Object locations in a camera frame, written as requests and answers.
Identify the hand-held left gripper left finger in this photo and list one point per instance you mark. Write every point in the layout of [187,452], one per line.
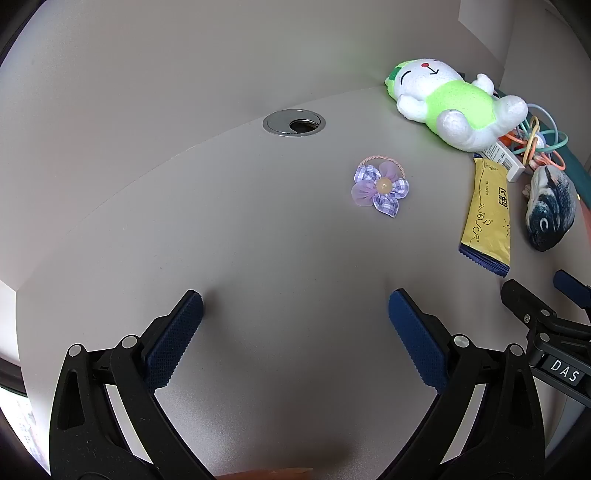
[178,337]

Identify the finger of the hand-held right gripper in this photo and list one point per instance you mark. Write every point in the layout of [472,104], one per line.
[517,295]
[570,284]

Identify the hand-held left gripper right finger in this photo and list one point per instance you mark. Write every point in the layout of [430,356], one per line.
[415,337]

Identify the dark fish plush toy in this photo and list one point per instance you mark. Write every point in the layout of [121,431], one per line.
[551,207]

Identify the white and green plush toy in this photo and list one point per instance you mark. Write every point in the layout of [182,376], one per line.
[457,99]

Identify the yellow snack packet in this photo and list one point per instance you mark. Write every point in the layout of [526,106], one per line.
[487,217]

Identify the small white barcode box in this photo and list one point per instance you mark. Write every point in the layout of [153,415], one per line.
[503,161]

